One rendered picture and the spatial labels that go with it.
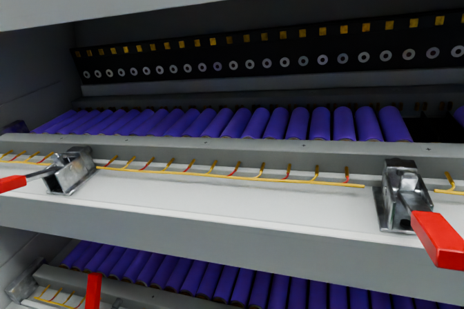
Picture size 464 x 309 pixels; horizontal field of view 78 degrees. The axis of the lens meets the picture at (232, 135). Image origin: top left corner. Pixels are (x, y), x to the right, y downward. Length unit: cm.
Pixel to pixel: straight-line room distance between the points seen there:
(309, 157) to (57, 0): 23
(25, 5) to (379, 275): 32
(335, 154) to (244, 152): 7
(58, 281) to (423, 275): 39
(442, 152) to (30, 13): 32
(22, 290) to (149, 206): 28
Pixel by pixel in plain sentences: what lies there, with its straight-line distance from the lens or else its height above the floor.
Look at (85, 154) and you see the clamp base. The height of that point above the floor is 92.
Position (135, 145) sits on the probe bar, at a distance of 27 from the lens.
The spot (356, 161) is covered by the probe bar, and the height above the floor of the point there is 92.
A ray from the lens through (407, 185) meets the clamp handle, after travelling 19.
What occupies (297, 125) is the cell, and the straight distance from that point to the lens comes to 26.
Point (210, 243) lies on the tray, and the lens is 22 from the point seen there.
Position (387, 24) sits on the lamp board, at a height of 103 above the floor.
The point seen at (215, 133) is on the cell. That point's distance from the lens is 27.
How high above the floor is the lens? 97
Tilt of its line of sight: 9 degrees down
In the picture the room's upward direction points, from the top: 2 degrees counter-clockwise
